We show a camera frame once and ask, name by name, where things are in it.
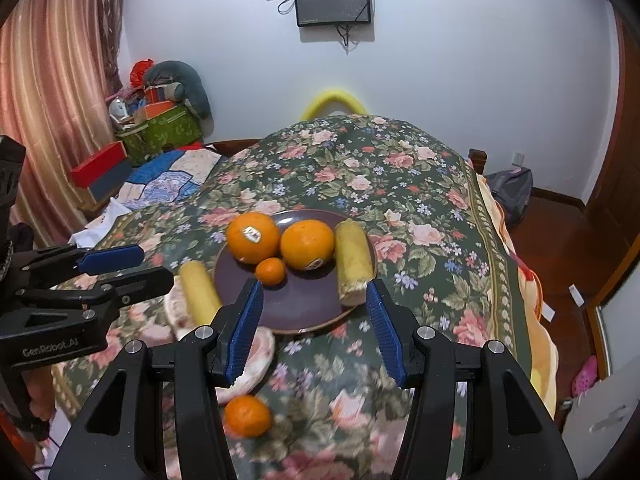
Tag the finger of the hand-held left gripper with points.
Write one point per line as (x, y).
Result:
(137, 284)
(112, 259)

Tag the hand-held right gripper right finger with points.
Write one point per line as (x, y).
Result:
(384, 327)

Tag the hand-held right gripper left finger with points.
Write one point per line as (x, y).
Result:
(244, 332)

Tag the yellow corn cob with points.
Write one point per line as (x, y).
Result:
(199, 292)
(355, 260)

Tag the dark purple plate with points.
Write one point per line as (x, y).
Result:
(305, 305)

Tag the small tangerine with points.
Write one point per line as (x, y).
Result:
(246, 416)
(270, 272)

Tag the white cloth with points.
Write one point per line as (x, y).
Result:
(97, 222)

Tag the large orange with sticker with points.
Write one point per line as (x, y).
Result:
(252, 240)

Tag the blue patchwork quilt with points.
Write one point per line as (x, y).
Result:
(160, 175)

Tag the red long box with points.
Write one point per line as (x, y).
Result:
(97, 162)

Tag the green patterned box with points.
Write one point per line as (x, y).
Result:
(165, 132)

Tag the orange yellow blanket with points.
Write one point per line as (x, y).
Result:
(525, 310)

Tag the green floral blanket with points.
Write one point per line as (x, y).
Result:
(400, 185)

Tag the orange box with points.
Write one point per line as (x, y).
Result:
(156, 111)

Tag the white paper slip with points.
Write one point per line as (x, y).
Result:
(576, 295)
(548, 311)

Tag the pink striped curtain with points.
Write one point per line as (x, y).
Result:
(55, 85)

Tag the grey backpack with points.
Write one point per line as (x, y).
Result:
(510, 192)

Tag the red fabric bundle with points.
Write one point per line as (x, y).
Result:
(141, 72)

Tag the grey plush pillow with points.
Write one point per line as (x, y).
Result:
(192, 87)

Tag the pink slipper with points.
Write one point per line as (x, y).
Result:
(585, 375)

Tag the yellow chair back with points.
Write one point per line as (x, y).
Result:
(332, 96)

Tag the white grey panel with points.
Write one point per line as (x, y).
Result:
(600, 430)

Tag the wooden bed post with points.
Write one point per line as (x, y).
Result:
(477, 160)

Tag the white wall socket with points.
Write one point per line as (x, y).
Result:
(518, 158)

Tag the small black wall monitor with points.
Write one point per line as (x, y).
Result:
(332, 2)

